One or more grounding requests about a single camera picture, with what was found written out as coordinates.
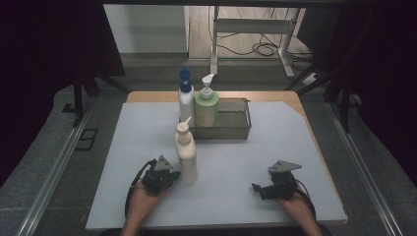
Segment dark curtain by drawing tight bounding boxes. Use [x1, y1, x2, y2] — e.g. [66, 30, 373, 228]
[296, 0, 417, 185]
[0, 0, 127, 186]

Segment black stand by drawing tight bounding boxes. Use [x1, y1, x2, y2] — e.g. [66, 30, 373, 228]
[284, 58, 354, 133]
[72, 70, 131, 128]

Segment pale blue table mat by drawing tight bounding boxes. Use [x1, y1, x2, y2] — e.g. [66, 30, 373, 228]
[86, 101, 348, 231]

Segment black floor cables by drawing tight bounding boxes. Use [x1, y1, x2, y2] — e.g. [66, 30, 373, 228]
[215, 30, 316, 72]

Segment person's right hand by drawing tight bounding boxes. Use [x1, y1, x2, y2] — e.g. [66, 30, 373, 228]
[275, 190, 315, 220]

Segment white bottle with blue pump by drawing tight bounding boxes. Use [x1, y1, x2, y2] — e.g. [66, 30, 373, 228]
[178, 67, 197, 127]

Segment aluminium rail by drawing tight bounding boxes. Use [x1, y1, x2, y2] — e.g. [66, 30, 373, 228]
[15, 97, 94, 236]
[326, 101, 405, 236]

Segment white desk frame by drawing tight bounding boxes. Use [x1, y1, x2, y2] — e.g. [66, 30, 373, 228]
[209, 5, 301, 80]

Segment cream pump bottle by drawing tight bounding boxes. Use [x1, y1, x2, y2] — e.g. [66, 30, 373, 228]
[174, 116, 200, 186]

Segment person's left hand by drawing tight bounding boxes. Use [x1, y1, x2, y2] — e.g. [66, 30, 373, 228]
[130, 181, 167, 218]

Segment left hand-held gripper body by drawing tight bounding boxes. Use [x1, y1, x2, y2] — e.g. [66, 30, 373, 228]
[141, 154, 174, 197]

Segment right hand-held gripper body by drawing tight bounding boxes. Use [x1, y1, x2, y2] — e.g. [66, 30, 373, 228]
[261, 159, 303, 202]

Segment green pump bottle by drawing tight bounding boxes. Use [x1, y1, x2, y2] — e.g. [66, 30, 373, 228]
[194, 73, 220, 128]

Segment white cabinet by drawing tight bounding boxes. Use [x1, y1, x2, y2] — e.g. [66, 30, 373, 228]
[103, 4, 191, 54]

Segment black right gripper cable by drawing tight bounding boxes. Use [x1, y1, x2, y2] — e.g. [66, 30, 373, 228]
[294, 178, 318, 221]

